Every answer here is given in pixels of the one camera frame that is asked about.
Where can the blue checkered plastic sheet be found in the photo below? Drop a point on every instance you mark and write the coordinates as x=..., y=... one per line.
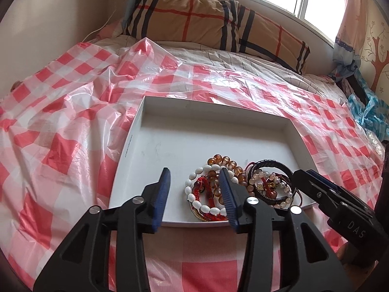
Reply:
x=370, y=112

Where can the pink checked cloth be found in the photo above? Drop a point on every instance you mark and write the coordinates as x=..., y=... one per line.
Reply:
x=105, y=30

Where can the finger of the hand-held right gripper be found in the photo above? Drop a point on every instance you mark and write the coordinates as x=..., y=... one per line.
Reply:
x=326, y=182
x=317, y=196

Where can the white cardboard box tray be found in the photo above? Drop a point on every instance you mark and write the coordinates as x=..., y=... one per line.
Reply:
x=188, y=143

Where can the clear plastic wrap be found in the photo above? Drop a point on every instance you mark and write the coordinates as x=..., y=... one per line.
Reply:
x=375, y=141

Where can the dark cloth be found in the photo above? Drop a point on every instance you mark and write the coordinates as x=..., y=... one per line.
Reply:
x=358, y=89

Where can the cream tree-print cabinet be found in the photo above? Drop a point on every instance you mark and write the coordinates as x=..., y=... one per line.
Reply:
x=378, y=36

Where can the red checkered plastic sheet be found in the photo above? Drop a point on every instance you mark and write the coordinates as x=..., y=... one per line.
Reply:
x=60, y=127

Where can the tan plaid pillow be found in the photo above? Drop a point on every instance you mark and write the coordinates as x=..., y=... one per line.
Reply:
x=182, y=15
x=273, y=42

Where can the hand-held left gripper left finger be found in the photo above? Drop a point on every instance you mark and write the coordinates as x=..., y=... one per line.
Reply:
x=161, y=197

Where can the white striped bedsheet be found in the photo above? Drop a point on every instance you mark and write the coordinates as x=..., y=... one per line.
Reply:
x=231, y=59

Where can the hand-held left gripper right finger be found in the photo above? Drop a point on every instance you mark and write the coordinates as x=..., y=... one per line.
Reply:
x=228, y=197

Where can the pink curtain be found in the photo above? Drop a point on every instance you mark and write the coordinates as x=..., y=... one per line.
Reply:
x=349, y=12

